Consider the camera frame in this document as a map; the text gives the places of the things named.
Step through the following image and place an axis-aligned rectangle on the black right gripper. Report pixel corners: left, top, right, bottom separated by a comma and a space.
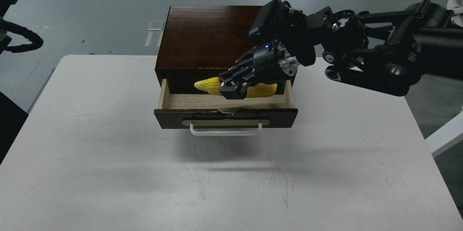
218, 41, 315, 100

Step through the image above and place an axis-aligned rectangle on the yellow corn cob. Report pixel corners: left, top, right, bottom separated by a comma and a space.
194, 77, 277, 98

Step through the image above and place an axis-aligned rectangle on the wooden drawer with white handle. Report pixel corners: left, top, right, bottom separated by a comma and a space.
154, 77, 298, 130

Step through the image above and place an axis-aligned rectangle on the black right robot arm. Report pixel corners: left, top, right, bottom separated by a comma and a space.
219, 0, 463, 100

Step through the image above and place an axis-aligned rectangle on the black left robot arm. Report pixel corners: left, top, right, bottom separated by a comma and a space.
1, 0, 85, 160

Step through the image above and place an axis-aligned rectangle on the dark wooden drawer cabinet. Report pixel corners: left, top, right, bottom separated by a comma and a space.
155, 5, 279, 94

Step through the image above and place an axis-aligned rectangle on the white chair base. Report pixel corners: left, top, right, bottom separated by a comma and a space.
446, 0, 463, 27

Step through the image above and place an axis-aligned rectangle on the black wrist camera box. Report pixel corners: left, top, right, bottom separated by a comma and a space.
249, 0, 294, 43

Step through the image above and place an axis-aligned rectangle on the white table frame right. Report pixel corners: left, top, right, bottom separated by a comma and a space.
425, 111, 463, 158

